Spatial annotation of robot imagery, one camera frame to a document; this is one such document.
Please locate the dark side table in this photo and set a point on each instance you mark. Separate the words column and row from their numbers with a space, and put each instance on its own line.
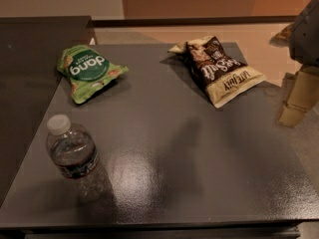
column 30, row 48

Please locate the clear plastic water bottle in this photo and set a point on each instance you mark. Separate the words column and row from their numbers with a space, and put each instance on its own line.
column 73, row 151

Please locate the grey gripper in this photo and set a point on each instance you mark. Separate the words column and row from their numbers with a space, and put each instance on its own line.
column 306, row 37

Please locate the green snack bag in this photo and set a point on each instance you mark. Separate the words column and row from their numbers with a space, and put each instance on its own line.
column 87, row 71

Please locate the brown and cream chip bag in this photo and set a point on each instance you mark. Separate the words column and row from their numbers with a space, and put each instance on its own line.
column 222, row 77

